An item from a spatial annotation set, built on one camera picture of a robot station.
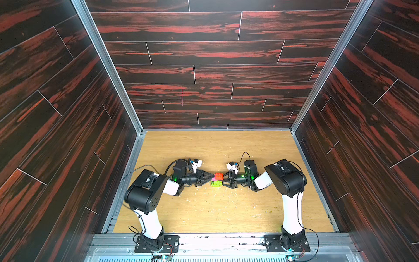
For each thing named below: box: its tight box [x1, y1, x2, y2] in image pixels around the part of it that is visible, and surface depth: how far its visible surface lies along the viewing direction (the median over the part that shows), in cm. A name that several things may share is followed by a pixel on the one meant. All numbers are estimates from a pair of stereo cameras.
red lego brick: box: [214, 172, 225, 181], surface depth 86 cm
